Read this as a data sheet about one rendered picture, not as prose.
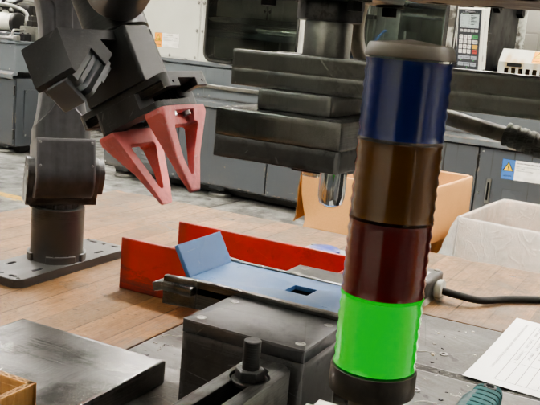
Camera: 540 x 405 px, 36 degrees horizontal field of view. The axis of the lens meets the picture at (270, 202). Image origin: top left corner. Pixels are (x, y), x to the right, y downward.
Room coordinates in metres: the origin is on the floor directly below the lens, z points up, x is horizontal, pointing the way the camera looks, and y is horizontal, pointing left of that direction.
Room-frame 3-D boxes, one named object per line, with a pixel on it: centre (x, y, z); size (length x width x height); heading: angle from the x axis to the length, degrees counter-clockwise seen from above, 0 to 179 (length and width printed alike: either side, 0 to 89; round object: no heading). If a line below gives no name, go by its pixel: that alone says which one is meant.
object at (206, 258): (0.69, -0.01, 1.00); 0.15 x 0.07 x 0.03; 63
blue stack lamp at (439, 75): (0.37, -0.05, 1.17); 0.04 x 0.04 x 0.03
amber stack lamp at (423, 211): (0.37, -0.05, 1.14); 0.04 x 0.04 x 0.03
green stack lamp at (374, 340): (0.37, -0.05, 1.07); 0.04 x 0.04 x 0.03
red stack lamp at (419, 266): (0.37, -0.05, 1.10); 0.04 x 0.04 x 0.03
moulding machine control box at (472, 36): (5.12, -1.13, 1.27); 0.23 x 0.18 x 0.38; 150
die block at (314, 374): (0.66, -0.03, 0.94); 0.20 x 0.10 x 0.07; 153
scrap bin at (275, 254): (0.91, 0.02, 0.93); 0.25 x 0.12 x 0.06; 63
